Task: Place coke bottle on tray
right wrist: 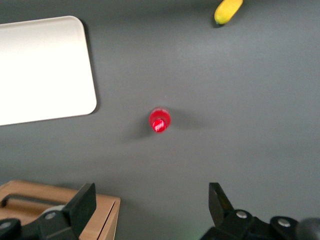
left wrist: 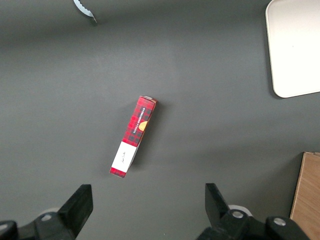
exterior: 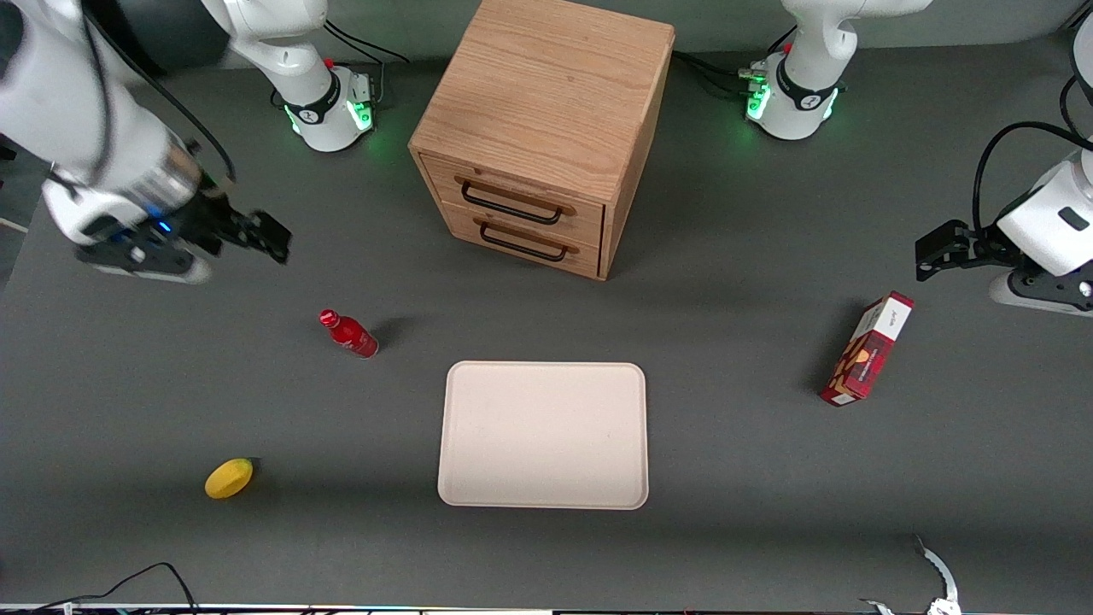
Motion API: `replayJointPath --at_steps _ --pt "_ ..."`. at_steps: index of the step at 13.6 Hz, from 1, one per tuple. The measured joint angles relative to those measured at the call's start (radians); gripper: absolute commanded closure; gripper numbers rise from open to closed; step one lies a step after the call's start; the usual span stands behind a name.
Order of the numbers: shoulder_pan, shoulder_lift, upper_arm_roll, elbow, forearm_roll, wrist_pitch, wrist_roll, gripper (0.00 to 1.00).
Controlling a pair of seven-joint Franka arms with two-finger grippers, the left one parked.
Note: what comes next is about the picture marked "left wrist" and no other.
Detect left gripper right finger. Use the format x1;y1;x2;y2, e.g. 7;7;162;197
194;182;311;240

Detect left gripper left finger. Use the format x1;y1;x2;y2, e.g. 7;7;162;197
0;184;94;240

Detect beige plastic tray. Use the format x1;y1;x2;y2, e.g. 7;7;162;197
265;0;320;99

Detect wooden drawer cabinet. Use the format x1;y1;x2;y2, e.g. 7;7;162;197
289;151;320;240

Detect red tartan shortbread box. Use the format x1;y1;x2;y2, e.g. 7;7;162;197
108;94;159;179

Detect grey serrated tool tip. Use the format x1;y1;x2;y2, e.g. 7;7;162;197
73;0;98;26

